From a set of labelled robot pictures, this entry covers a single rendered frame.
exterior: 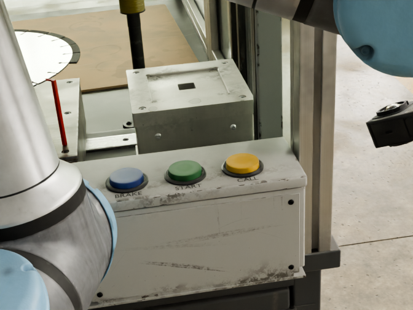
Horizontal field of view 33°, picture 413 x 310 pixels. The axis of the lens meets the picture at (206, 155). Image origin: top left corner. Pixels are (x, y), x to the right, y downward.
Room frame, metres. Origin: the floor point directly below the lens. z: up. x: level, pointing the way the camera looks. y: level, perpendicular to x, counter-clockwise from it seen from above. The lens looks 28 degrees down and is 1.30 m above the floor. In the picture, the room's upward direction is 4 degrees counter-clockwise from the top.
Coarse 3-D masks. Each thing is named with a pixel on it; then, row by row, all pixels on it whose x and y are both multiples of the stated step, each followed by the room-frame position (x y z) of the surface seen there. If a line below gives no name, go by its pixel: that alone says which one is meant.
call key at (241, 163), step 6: (234, 156) 0.74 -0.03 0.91; (240, 156) 0.74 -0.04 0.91; (246, 156) 0.74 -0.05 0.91; (252, 156) 0.73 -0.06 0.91; (228, 162) 0.72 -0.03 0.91; (234, 162) 0.72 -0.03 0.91; (240, 162) 0.72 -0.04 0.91; (246, 162) 0.72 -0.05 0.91; (252, 162) 0.72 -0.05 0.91; (258, 162) 0.72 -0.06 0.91; (228, 168) 0.72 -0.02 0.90; (234, 168) 0.71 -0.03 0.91; (240, 168) 0.71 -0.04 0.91; (246, 168) 0.71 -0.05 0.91; (252, 168) 0.71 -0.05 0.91
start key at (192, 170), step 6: (180, 162) 0.73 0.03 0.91; (186, 162) 0.73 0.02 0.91; (192, 162) 0.73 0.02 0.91; (168, 168) 0.72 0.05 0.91; (174, 168) 0.72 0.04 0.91; (180, 168) 0.72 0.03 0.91; (186, 168) 0.72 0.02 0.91; (192, 168) 0.72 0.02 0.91; (198, 168) 0.71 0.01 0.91; (168, 174) 0.71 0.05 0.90; (174, 174) 0.70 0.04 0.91; (180, 174) 0.70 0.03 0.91; (186, 174) 0.70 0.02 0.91; (192, 174) 0.70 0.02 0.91; (198, 174) 0.71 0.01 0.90; (180, 180) 0.70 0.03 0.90; (186, 180) 0.70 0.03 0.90
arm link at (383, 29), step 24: (240, 0) 0.36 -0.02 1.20; (264, 0) 0.35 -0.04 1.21; (288, 0) 0.34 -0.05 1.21; (312, 0) 0.34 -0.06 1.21; (336, 0) 0.33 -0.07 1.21; (360, 0) 0.31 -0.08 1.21; (384, 0) 0.31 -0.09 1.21; (408, 0) 0.31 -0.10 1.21; (312, 24) 0.35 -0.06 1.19; (336, 24) 0.33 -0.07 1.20; (360, 24) 0.31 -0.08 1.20; (384, 24) 0.31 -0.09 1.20; (408, 24) 0.31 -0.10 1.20; (360, 48) 0.32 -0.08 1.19; (384, 48) 0.31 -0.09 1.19; (408, 48) 0.31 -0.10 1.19; (384, 72) 0.31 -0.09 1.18; (408, 72) 0.31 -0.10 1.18
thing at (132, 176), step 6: (126, 168) 0.73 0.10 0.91; (132, 168) 0.73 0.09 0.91; (114, 174) 0.71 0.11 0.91; (120, 174) 0.71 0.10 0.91; (126, 174) 0.71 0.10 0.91; (132, 174) 0.71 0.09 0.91; (138, 174) 0.71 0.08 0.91; (114, 180) 0.70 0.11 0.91; (120, 180) 0.70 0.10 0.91; (126, 180) 0.70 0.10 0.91; (132, 180) 0.70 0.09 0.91; (138, 180) 0.70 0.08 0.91; (114, 186) 0.70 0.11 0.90; (120, 186) 0.69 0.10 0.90; (126, 186) 0.69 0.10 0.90; (132, 186) 0.69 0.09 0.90
